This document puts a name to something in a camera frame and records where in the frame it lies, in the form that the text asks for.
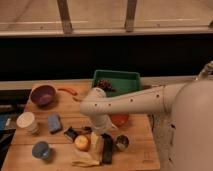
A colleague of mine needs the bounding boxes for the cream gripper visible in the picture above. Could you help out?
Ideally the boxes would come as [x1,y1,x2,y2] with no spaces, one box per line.
[91,124,118,151]

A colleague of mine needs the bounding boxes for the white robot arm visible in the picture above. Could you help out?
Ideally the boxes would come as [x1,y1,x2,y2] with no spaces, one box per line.
[80,61,213,171]

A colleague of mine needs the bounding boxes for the red orange bowl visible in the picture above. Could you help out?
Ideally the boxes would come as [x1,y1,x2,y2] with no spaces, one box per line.
[110,114,129,127]

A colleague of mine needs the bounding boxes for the orange fruit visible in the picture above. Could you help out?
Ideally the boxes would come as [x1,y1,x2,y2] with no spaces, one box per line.
[74,135,90,151]

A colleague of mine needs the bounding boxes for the small metal cup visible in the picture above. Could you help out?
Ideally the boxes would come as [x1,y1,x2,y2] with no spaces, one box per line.
[115,135,129,151]

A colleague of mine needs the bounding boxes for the small black brush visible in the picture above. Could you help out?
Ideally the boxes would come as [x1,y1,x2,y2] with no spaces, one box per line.
[64,127,78,142]

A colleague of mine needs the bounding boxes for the dark grape bunch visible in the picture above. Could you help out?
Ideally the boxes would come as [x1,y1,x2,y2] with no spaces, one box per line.
[96,80,114,91]

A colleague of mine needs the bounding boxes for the yellow banana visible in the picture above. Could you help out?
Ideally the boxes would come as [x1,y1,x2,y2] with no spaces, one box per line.
[71,151,100,167]

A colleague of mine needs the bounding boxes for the orange carrot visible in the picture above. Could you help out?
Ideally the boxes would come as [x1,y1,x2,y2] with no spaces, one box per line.
[58,88,78,96]

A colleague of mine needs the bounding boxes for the green plastic tray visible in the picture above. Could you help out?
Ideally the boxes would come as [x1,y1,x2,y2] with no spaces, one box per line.
[92,70,141,97]

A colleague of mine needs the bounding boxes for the blue sponge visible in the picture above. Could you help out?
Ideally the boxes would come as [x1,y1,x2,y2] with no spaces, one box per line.
[48,114,62,134]

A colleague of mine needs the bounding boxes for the purple bowl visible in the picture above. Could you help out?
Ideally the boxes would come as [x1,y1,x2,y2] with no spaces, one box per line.
[30,85,56,107]

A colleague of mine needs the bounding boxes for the blue cup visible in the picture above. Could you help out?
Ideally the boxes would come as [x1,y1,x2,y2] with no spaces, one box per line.
[32,141,51,160]

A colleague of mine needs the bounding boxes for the white paper cup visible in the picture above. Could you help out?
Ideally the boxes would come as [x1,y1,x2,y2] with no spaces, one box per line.
[16,112,39,134]

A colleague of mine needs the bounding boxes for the right metal post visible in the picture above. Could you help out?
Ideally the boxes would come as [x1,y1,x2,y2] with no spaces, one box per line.
[124,0,137,32]

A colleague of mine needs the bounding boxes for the metal post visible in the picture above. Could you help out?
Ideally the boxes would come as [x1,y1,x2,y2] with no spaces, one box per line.
[57,0,73,34]
[124,0,137,32]

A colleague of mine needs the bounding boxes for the left metal post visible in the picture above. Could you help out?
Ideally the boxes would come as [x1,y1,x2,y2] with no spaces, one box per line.
[57,0,73,34]

